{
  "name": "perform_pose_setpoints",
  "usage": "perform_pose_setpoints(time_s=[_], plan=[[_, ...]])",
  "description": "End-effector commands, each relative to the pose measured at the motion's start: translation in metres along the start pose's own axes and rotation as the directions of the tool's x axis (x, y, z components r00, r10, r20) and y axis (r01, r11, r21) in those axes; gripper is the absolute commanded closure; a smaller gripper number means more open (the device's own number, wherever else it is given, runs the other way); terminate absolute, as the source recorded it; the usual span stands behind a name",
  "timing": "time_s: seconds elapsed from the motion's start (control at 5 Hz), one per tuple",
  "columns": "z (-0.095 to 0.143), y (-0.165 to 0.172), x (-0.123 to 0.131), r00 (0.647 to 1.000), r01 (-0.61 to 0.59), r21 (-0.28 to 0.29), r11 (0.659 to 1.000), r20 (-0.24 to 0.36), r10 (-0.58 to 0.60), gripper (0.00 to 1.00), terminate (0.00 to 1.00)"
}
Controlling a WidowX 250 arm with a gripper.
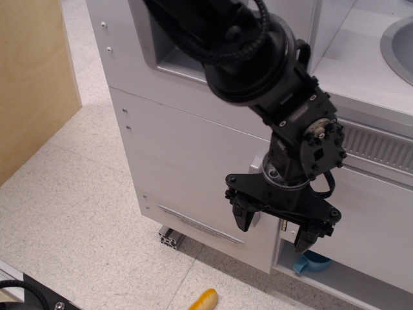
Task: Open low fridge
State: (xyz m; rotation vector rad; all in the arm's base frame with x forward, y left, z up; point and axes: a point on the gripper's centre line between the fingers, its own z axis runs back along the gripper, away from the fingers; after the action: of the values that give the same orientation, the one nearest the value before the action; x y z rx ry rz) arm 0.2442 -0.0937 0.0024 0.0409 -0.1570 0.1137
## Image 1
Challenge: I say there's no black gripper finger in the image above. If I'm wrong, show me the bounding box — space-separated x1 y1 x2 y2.
232 200 258 232
294 227 318 253

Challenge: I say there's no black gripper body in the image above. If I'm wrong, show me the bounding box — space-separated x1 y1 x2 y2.
225 173 341 238

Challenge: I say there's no silver fridge door handle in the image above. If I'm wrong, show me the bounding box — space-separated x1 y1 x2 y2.
248 156 265 229

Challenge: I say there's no white fridge door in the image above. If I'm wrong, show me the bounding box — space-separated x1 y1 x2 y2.
110 88 279 272

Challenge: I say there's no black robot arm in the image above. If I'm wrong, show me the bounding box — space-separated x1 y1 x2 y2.
145 1 347 253

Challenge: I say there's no blue plastic cup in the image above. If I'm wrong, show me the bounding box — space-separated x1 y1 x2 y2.
293 251 332 274

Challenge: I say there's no lower oven door hinge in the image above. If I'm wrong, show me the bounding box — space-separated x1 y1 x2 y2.
281 220 288 231

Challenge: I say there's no white oven door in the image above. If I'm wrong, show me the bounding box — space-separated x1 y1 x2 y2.
274 164 413 287

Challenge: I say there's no aluminium extrusion foot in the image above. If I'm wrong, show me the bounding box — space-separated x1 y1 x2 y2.
158 226 185 250

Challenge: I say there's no grey oven vent panel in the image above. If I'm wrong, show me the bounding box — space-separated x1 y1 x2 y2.
340 119 412 174

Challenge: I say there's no yellow toy bread loaf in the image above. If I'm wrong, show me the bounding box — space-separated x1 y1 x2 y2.
188 289 218 310

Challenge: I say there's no white toy kitchen cabinet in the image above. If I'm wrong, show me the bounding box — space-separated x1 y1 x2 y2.
87 1 412 309

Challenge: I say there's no grey ice dispenser recess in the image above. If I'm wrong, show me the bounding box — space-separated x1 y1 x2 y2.
128 1 206 84

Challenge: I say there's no grey sink basin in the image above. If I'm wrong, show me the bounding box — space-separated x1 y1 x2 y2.
380 16 412 85

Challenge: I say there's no wooden plywood panel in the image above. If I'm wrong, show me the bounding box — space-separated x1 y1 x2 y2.
1 1 81 183

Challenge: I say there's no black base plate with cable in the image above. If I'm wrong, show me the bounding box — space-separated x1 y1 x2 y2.
1 275 81 310

